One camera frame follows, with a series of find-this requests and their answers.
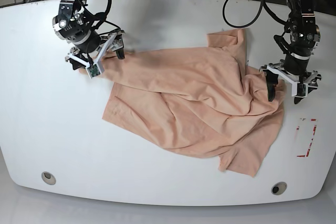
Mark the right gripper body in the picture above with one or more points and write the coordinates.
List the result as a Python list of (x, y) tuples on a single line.
[(95, 47)]

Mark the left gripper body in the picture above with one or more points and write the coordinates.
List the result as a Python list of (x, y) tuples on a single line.
[(294, 69)]

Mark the peach T-shirt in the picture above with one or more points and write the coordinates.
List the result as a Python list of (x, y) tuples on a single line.
[(199, 102)]

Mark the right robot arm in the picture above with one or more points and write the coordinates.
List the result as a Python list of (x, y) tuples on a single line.
[(91, 35)]

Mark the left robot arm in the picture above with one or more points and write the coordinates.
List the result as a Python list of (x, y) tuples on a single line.
[(304, 35)]

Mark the red tape marking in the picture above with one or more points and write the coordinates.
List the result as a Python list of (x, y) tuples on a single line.
[(304, 136)]

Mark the right table grommet hole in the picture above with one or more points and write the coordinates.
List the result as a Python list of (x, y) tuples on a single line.
[(279, 188)]

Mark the table grommet hole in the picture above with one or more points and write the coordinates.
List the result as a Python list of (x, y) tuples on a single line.
[(279, 188), (48, 178)]

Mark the left table grommet hole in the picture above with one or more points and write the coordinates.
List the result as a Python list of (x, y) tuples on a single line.
[(48, 178)]

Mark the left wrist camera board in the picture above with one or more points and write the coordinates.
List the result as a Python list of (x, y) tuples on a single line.
[(299, 90)]

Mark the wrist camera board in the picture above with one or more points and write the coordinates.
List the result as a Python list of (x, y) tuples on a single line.
[(95, 70), (299, 90)]

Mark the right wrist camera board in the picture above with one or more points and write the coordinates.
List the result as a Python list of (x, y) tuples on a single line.
[(95, 70)]

